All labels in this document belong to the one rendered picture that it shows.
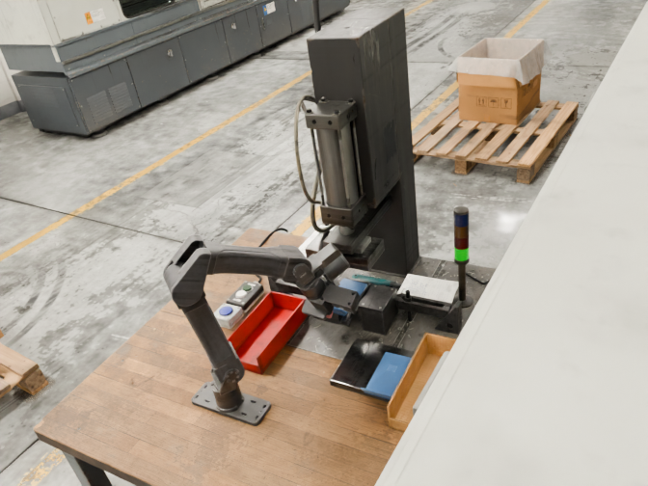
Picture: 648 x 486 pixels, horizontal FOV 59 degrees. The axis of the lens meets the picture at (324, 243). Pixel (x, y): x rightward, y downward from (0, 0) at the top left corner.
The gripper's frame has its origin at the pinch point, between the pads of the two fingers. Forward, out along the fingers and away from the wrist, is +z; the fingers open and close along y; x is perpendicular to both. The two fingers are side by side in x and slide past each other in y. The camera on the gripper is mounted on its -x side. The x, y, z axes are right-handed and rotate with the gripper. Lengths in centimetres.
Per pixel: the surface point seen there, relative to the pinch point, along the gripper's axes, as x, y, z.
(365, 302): -6.5, 6.1, 5.1
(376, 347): -13.2, -4.5, 6.0
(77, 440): 42, -52, -13
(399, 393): -25.3, -15.4, -4.4
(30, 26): 458, 222, 151
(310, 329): 7.9, -4.2, 10.4
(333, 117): -1, 30, -41
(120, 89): 419, 230, 241
